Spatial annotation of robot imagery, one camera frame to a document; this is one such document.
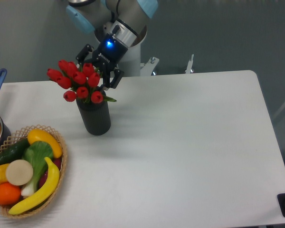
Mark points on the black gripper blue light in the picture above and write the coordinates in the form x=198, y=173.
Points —
x=106, y=57

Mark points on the red tulip bouquet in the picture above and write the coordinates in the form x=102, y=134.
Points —
x=80, y=82

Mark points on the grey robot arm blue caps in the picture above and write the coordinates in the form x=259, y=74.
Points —
x=122, y=21

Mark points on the dark grey ribbed vase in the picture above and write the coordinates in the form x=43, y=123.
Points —
x=96, y=117

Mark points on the yellow squash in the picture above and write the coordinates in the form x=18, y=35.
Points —
x=41, y=135

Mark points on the purple eggplant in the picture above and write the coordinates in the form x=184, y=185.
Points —
x=44, y=177

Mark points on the green bok choy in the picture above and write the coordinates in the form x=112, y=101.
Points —
x=35, y=154

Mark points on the dark green cucumber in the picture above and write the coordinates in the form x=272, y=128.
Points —
x=14, y=151

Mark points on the beige round slice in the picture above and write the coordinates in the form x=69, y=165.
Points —
x=19, y=172

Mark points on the yellow banana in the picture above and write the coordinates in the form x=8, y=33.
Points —
x=40, y=195

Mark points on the orange fruit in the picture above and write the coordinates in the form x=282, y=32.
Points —
x=9, y=194

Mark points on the woven wicker basket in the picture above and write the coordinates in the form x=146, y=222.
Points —
x=22, y=134

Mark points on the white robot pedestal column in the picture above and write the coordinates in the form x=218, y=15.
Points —
x=130, y=63

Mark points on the white metal mounting bracket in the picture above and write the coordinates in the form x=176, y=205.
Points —
x=151, y=68

